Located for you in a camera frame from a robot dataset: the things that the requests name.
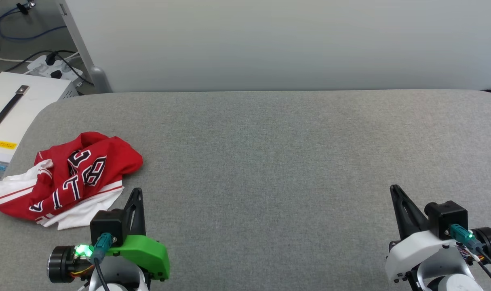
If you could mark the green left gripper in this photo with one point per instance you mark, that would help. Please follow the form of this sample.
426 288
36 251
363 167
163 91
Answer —
148 252

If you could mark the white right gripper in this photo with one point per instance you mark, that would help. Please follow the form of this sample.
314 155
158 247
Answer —
411 254

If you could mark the red basketball jersey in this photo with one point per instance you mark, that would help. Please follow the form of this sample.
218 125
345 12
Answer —
71 169

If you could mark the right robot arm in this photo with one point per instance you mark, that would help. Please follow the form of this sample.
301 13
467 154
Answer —
487 244

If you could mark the white power strip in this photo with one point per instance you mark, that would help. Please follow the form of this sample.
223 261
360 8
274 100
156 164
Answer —
63 68

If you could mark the white partition panel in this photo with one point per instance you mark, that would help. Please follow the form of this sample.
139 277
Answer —
269 40

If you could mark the black clamp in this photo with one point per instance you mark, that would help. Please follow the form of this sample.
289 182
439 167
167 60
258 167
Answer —
23 8

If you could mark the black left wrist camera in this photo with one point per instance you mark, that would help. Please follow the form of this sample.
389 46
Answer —
108 224

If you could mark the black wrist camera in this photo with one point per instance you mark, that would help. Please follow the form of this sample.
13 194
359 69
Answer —
108 224
447 216

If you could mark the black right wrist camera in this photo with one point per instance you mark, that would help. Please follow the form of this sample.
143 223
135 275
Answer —
447 216

